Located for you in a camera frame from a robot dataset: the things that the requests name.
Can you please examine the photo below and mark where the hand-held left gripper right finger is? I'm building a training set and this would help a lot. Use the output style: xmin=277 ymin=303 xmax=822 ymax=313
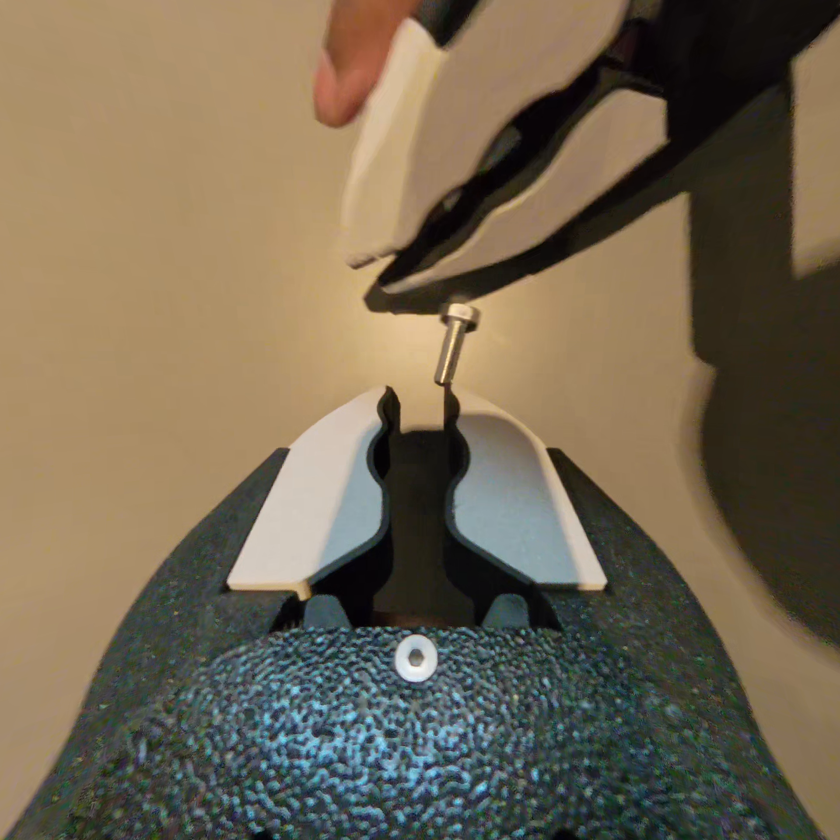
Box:
xmin=443 ymin=388 xmax=607 ymax=592

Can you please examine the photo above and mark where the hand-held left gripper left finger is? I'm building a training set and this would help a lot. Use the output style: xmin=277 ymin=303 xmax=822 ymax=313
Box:
xmin=227 ymin=388 xmax=399 ymax=592

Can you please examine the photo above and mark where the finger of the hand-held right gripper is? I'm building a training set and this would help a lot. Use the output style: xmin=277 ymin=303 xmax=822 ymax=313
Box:
xmin=381 ymin=90 xmax=673 ymax=296
xmin=342 ymin=0 xmax=634 ymax=267

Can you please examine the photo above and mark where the steel bolt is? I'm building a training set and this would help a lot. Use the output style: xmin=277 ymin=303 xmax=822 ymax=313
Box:
xmin=434 ymin=302 xmax=483 ymax=388

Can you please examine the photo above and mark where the person's right hand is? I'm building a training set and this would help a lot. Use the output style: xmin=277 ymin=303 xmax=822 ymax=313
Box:
xmin=313 ymin=0 xmax=427 ymax=128

